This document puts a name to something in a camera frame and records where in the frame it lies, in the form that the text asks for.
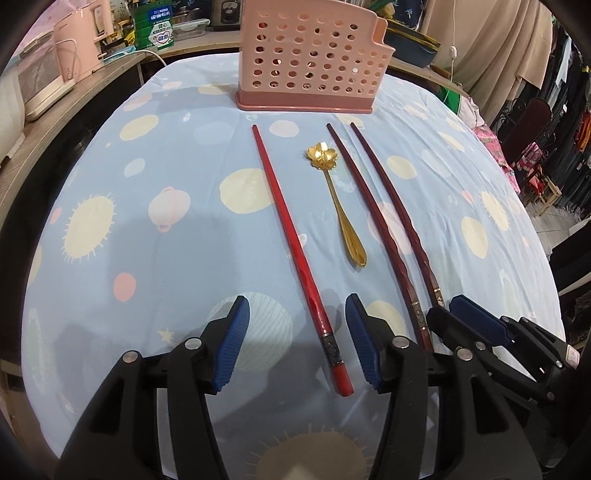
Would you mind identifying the glass food container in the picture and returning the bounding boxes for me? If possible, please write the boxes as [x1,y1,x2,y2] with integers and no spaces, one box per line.
[173,16,208,40]

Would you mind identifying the green printed box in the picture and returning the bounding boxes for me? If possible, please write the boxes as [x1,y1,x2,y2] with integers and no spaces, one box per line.
[134,4,176,51]

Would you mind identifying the blue printed tablecloth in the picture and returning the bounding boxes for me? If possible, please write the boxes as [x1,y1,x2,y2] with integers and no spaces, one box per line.
[21,55,568,480]

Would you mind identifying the blue baking dish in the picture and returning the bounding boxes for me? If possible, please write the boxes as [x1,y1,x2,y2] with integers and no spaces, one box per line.
[381,21,441,65]

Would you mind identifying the dark red twisted chopstick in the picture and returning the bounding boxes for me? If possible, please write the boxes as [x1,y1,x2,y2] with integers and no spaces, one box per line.
[350,122,448,312]
[326,123,435,350]

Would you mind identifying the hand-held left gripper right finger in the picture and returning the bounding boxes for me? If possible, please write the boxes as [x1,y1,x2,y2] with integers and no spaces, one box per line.
[346,294,557,480]

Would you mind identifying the silver rice cooker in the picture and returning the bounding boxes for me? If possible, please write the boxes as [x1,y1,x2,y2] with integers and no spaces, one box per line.
[210,0,243,31]

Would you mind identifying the hanging clothes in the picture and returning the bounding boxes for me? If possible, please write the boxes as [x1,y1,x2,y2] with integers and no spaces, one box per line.
[522,28,591,153]

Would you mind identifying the beige curtain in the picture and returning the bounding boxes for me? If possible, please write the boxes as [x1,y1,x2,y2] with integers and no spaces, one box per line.
[416,0,555,93]

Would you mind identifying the dark metal chair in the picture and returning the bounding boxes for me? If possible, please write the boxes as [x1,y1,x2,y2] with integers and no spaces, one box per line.
[496,97,552,162]

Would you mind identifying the pink perforated utensil basket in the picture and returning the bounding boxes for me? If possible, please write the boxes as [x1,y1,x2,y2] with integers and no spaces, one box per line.
[235,0,393,114]

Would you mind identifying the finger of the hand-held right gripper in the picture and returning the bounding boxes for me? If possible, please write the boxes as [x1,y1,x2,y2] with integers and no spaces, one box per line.
[426,307,555,404]
[449,295,555,358]

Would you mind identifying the pink patterned cloth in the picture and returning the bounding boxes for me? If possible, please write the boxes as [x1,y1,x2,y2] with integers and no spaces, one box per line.
[475,124,519,191]

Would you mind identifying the white cable with switch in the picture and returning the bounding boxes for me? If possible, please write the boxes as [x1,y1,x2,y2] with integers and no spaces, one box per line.
[441,44,460,93]

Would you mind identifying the white appliance cable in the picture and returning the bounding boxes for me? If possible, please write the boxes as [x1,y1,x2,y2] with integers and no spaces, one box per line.
[137,48,171,66]

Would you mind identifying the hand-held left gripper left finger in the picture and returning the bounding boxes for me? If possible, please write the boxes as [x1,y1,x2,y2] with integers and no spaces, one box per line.
[58,295,251,480]

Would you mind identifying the gold flower spoon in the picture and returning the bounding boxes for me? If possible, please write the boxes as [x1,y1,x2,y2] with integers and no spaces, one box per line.
[307,142,369,267]

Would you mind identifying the pink kitchen appliance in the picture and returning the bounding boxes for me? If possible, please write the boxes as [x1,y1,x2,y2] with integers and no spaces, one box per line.
[55,0,114,81]

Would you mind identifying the white kitchen appliance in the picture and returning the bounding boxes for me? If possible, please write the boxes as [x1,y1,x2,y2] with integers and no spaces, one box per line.
[18,30,77,121]

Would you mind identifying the small wooden stool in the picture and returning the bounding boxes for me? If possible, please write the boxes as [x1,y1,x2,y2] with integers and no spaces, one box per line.
[522,164,561,215]

